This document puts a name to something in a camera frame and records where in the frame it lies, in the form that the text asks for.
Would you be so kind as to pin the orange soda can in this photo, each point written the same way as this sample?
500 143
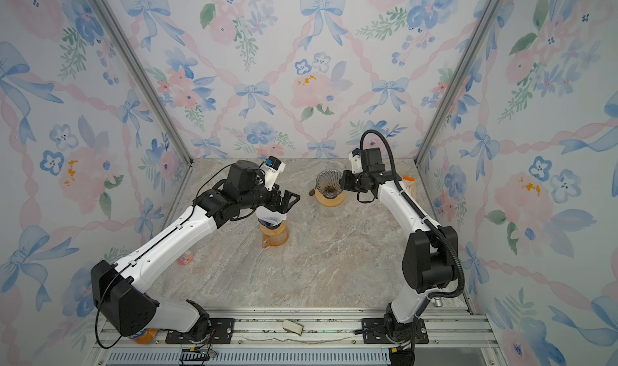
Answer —
144 336

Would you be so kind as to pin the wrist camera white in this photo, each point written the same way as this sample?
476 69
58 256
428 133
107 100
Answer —
355 160
272 168

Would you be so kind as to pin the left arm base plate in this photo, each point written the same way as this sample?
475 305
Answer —
217 331

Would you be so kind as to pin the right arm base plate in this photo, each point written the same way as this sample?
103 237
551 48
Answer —
377 331

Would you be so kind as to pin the orange coffee filter pack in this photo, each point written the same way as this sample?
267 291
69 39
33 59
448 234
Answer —
410 185

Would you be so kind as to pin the grey ribbed glass dripper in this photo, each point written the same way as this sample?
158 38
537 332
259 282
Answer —
328 183

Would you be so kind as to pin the white paper coffee filter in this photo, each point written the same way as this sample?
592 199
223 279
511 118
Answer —
270 219

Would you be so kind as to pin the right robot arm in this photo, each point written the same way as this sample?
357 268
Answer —
430 265

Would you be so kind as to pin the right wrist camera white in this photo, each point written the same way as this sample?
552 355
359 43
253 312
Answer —
355 160

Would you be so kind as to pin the wooden ring lid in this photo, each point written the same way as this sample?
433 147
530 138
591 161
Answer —
330 203

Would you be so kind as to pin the white small block on rail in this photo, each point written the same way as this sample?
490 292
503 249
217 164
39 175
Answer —
292 327

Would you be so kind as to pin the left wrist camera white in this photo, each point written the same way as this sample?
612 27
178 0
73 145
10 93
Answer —
272 168

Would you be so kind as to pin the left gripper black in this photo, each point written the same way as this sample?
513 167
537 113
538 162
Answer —
286 207

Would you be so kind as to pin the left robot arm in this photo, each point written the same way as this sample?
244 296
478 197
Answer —
120 289

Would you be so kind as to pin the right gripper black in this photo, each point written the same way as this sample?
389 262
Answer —
346 179

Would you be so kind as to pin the orange glass carafe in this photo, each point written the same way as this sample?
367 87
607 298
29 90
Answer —
275 236

